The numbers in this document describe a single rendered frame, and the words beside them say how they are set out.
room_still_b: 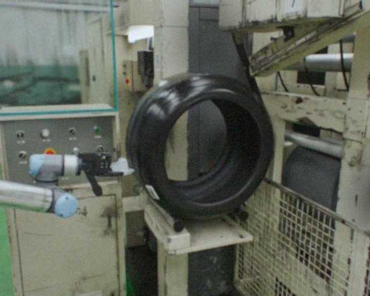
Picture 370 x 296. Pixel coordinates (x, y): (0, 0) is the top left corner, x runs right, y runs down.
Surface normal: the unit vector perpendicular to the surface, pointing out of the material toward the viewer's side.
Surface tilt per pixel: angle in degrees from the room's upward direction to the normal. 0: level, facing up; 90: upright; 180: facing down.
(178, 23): 90
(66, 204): 90
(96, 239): 90
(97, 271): 90
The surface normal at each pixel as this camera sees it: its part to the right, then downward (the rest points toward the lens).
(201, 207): 0.30, 0.40
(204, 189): -0.04, -0.61
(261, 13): -0.94, 0.08
